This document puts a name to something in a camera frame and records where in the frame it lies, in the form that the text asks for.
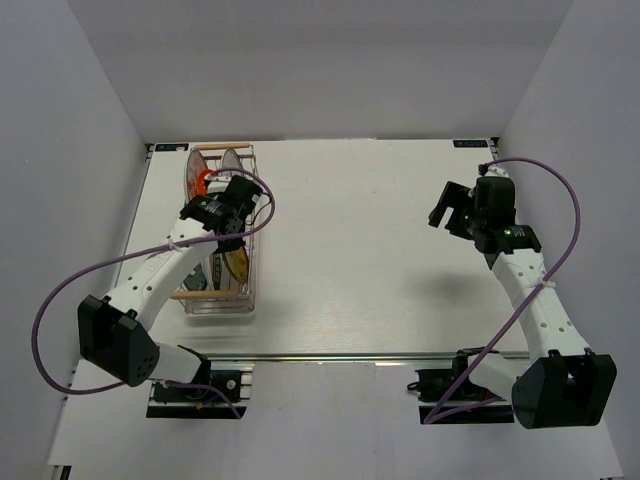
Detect orange plate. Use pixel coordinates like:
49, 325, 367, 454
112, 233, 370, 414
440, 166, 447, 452
194, 169, 221, 195

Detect white plate red characters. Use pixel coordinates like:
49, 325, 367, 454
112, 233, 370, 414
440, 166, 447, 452
184, 150, 207, 203
220, 148, 245, 177

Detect yellow patterned plate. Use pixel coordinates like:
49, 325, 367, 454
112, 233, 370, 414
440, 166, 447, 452
223, 247, 250, 285

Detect teal blue patterned plate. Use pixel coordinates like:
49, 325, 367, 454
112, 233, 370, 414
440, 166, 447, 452
182, 264, 208, 291

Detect white plate green red rim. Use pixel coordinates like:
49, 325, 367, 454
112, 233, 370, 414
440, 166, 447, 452
210, 254, 223, 290

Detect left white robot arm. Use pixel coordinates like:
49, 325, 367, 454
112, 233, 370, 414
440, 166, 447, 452
78, 175, 267, 399

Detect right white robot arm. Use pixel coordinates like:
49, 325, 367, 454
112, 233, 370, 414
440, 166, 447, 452
429, 176, 617, 429

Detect right blue table label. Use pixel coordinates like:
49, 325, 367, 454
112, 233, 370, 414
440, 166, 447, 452
453, 139, 489, 148

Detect blue table label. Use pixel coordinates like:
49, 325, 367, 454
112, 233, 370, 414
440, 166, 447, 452
453, 139, 489, 148
154, 143, 189, 152

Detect left blue table label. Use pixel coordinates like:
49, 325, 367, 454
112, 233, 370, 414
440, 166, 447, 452
154, 143, 189, 152

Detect white drip tray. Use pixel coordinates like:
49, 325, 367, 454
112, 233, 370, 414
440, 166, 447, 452
180, 300, 256, 325

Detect wire dish rack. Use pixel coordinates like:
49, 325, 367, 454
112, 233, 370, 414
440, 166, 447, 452
171, 142, 258, 317

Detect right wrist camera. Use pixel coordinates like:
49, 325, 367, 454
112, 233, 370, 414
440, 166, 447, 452
478, 164, 509, 178

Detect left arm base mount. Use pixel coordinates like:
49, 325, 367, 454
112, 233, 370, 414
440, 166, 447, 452
146, 363, 254, 420

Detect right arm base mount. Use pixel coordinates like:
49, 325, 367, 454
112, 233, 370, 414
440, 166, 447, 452
407, 352, 516, 426

